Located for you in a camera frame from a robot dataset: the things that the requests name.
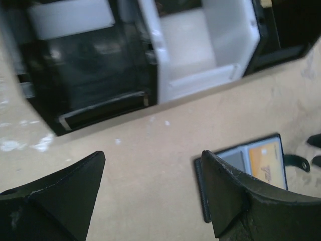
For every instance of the gold VIP card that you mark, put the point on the gold VIP card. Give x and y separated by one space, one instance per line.
267 164

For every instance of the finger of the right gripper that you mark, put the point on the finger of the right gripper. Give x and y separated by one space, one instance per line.
314 140
316 161

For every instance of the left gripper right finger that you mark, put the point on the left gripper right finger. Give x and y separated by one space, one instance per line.
243 207

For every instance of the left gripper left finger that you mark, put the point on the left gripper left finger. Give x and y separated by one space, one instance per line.
58 206

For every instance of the black and white organizer tray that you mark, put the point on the black and white organizer tray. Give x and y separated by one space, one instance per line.
156 52

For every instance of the black leather card holder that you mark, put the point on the black leather card holder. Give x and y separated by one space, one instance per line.
238 156

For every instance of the silver credit card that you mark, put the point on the silver credit card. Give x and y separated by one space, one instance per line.
65 18

